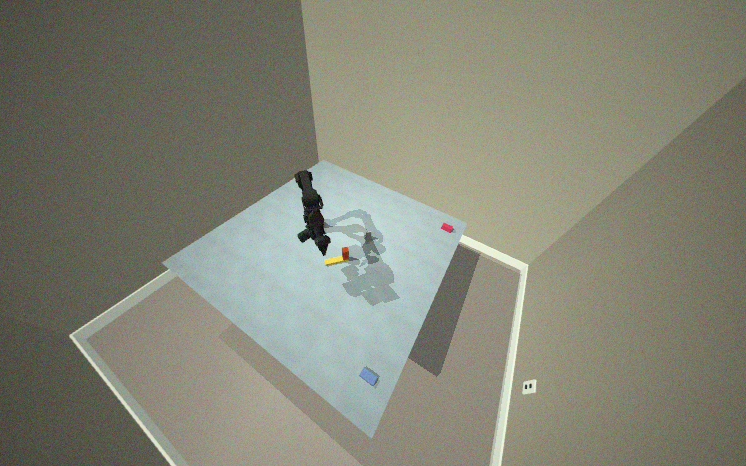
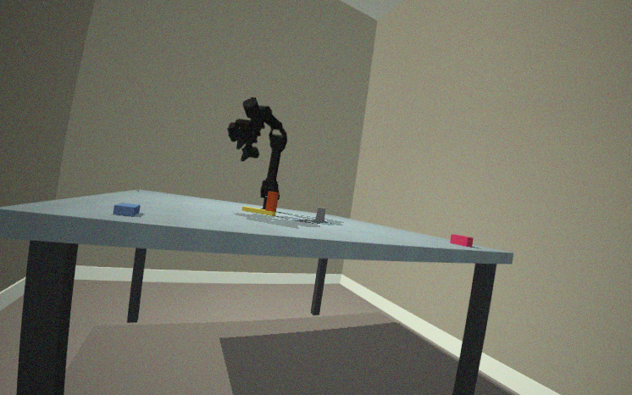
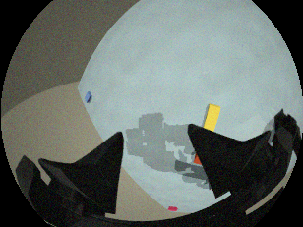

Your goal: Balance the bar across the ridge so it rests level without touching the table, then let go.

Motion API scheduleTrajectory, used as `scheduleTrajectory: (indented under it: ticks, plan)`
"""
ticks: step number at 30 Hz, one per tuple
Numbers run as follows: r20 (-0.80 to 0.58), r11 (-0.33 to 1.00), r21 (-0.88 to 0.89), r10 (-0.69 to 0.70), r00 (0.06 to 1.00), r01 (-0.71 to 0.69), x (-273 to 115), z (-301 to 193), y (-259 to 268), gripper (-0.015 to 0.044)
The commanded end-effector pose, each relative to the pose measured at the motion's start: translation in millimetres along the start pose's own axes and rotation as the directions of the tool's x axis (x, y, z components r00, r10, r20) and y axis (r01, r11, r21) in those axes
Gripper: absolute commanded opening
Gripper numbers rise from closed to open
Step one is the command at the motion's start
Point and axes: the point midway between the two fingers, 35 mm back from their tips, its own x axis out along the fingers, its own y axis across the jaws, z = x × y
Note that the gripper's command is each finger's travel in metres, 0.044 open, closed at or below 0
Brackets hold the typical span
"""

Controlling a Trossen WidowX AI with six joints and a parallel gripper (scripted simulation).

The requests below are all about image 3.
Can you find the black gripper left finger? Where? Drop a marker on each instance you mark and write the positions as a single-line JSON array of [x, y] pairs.
[[95, 176]]

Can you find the blue rectangular block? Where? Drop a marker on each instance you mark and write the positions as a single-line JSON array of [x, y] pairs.
[[88, 97]]

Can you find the yellow bar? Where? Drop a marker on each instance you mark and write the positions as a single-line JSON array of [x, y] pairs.
[[210, 121]]

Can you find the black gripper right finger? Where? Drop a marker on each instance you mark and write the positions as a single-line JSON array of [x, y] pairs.
[[223, 158]]

